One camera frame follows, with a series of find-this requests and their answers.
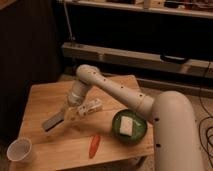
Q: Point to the green bowl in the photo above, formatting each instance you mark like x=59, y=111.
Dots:
x=139, y=127

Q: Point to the long wooden shelf beam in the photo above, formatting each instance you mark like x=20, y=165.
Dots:
x=135, y=59

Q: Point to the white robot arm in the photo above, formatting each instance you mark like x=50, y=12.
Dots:
x=175, y=132

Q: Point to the small white bottle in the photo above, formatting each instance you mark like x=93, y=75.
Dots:
x=89, y=107

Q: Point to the black handle on beam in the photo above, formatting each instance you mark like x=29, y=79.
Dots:
x=177, y=60

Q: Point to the red chili pepper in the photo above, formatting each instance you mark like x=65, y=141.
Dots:
x=94, y=145

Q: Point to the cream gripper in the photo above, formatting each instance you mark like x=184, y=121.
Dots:
x=70, y=113

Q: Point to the wooden table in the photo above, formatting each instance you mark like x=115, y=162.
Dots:
x=67, y=145

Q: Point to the white sponge block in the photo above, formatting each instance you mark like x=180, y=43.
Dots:
x=126, y=126

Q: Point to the metal stand pole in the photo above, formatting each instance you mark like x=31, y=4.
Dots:
x=72, y=29

